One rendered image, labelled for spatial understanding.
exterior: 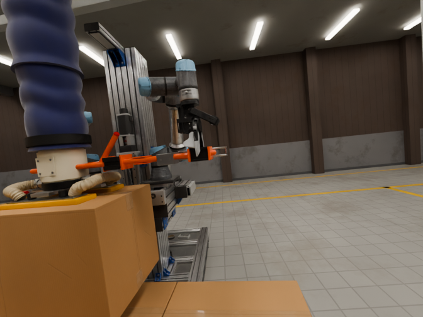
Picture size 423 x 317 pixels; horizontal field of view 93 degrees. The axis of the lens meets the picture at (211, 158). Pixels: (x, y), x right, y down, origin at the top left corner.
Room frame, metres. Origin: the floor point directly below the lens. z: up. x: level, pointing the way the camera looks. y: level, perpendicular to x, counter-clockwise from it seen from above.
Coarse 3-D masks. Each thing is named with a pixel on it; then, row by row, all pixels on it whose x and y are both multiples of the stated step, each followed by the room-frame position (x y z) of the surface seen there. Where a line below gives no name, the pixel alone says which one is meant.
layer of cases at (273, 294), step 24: (144, 288) 0.98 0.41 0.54; (168, 288) 0.96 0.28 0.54; (192, 288) 0.94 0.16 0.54; (216, 288) 0.92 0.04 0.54; (240, 288) 0.91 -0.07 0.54; (264, 288) 0.89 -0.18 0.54; (288, 288) 0.87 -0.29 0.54; (144, 312) 0.82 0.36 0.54; (168, 312) 0.81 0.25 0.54; (192, 312) 0.80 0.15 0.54; (216, 312) 0.78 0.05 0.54; (240, 312) 0.77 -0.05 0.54; (264, 312) 0.76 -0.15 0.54; (288, 312) 0.75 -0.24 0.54
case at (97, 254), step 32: (128, 192) 0.81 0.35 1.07; (0, 224) 0.66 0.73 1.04; (32, 224) 0.64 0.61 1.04; (64, 224) 0.63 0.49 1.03; (96, 224) 0.61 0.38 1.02; (128, 224) 0.78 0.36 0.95; (0, 256) 0.66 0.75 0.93; (32, 256) 0.64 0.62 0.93; (64, 256) 0.63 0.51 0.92; (96, 256) 0.61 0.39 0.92; (128, 256) 0.75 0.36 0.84; (0, 288) 0.66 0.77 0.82; (32, 288) 0.65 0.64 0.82; (64, 288) 0.63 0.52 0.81; (96, 288) 0.62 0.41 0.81; (128, 288) 0.72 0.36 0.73
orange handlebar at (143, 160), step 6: (138, 156) 0.80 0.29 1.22; (144, 156) 0.77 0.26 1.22; (150, 156) 0.82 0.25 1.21; (174, 156) 0.75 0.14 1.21; (180, 156) 0.75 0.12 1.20; (186, 156) 0.75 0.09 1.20; (90, 162) 1.05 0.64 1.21; (96, 162) 0.81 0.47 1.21; (126, 162) 0.78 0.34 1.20; (132, 162) 0.78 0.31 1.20; (138, 162) 0.78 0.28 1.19; (144, 162) 0.78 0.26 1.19; (150, 162) 0.82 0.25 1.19; (78, 168) 0.82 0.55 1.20; (84, 168) 0.81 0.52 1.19; (90, 168) 0.81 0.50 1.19
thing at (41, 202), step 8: (32, 192) 0.77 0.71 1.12; (64, 192) 0.75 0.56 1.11; (24, 200) 0.77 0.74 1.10; (32, 200) 0.75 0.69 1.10; (40, 200) 0.73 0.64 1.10; (48, 200) 0.72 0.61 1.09; (56, 200) 0.72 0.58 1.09; (64, 200) 0.70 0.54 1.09; (72, 200) 0.69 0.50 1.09; (80, 200) 0.70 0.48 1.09; (88, 200) 0.74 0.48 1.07; (0, 208) 0.74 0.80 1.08; (8, 208) 0.73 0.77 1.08; (16, 208) 0.73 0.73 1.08; (24, 208) 0.72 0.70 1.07
